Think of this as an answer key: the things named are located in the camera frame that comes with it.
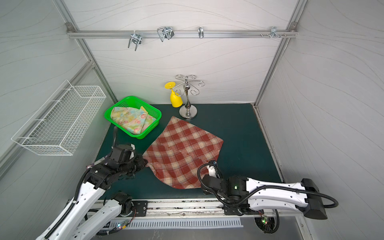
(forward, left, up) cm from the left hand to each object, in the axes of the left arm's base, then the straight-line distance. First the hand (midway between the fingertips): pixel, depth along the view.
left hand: (145, 161), depth 74 cm
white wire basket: (+10, +39, +16) cm, 43 cm away
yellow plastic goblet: (+45, -11, +1) cm, 46 cm away
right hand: (-8, -29, -8) cm, 31 cm away
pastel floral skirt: (+37, +20, -12) cm, 43 cm away
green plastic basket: (+51, +23, -8) cm, 56 cm away
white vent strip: (-25, +10, -14) cm, 30 cm away
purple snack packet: (+2, +37, -13) cm, 39 cm away
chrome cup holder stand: (+47, -18, -13) cm, 52 cm away
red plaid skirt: (+10, -15, -15) cm, 23 cm away
